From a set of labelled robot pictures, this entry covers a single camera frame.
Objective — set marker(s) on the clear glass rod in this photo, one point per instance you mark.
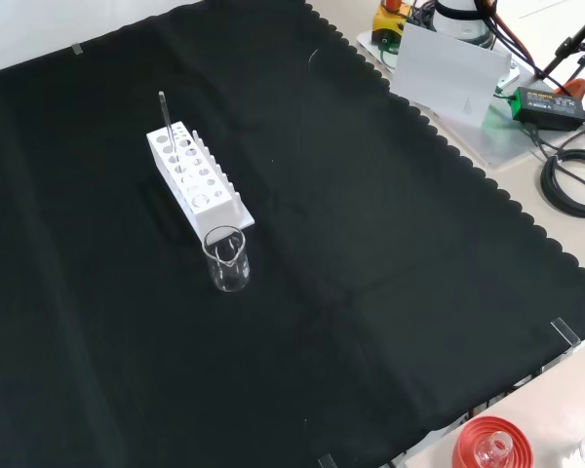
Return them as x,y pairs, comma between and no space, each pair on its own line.
166,122

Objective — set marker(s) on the white test tube rack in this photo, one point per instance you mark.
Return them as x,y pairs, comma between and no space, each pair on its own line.
209,207

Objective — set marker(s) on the small clear glass beaker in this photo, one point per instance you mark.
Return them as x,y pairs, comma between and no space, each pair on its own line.
229,279

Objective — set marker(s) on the black bench cloth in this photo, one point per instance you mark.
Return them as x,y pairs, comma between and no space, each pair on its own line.
370,244

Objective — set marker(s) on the pale board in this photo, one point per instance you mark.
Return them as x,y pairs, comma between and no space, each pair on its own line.
443,73

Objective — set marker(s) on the clear cloth clip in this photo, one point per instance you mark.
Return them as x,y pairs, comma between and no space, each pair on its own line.
327,461
565,332

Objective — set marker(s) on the yellow stop button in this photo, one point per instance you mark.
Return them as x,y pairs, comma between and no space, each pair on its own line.
387,22

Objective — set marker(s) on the small grey cloth clip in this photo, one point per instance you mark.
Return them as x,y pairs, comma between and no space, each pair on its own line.
77,49

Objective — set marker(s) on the black power adapter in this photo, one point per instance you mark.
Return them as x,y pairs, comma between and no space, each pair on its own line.
548,105

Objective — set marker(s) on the clear round-bottom flask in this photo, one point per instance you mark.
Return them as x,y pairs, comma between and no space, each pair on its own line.
490,453

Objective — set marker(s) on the orange clamp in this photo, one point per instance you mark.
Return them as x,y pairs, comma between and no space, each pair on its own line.
576,88

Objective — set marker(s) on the black tripod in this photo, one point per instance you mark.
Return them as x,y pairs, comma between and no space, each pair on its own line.
568,46

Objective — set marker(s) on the grey base plate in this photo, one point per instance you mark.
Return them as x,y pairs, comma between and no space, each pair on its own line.
497,141

